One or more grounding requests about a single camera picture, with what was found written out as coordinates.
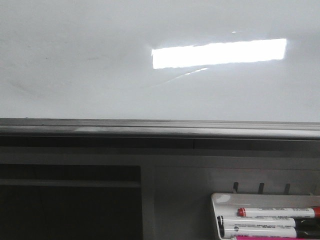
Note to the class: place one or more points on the red-capped white marker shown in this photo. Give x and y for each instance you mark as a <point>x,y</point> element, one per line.
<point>286,212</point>

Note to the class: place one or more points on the black-capped white marker upper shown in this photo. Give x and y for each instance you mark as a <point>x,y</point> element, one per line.
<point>238,221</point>

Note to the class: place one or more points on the grey metal whiteboard stand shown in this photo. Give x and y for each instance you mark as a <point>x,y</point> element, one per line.
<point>112,188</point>

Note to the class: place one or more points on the pink marker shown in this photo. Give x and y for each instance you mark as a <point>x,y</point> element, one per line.
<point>269,238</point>

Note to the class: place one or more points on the black-capped white marker lower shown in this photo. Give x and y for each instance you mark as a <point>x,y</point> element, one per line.
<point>269,232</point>

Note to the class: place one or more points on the large white whiteboard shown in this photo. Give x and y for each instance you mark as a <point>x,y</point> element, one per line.
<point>208,60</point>

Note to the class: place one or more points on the white plastic marker tray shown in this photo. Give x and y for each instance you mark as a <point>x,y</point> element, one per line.
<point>227,205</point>

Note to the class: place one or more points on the grey aluminium whiteboard ledge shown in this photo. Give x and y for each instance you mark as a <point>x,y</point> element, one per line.
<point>134,128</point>

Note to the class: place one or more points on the black-capped white marker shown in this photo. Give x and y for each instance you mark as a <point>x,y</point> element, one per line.
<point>269,232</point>
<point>238,221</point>

